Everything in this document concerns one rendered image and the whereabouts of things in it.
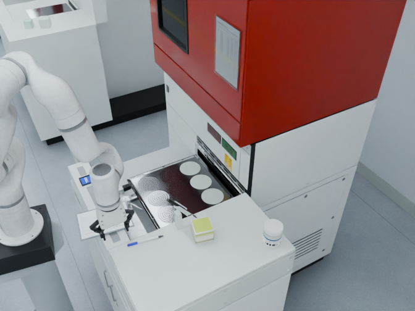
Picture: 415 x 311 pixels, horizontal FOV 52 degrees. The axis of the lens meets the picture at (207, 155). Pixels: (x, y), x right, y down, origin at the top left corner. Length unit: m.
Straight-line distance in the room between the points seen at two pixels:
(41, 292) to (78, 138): 1.00
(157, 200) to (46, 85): 0.83
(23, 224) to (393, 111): 2.39
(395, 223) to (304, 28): 2.01
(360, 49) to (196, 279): 1.08
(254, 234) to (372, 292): 1.30
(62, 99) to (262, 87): 0.69
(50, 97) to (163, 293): 0.74
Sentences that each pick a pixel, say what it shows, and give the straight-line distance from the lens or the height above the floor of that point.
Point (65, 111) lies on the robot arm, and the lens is 1.28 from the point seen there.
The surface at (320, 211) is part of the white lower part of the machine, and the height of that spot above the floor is 0.57.
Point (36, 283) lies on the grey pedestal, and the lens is 2.08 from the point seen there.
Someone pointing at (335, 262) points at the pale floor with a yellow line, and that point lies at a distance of 2.89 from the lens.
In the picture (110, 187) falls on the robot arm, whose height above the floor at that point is 1.28.
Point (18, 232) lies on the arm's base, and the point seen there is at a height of 0.95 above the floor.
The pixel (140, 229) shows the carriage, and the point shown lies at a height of 0.88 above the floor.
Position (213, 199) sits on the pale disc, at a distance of 1.88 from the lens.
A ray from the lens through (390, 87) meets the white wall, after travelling 3.10.
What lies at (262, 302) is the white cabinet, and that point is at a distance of 1.82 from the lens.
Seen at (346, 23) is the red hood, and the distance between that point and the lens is 1.68.
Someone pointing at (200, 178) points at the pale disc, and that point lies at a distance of 1.98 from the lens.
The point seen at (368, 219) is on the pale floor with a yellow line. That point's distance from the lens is 3.20.
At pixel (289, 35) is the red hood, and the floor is 1.65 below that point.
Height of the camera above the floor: 2.26
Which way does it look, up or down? 40 degrees down
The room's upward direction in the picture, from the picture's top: straight up
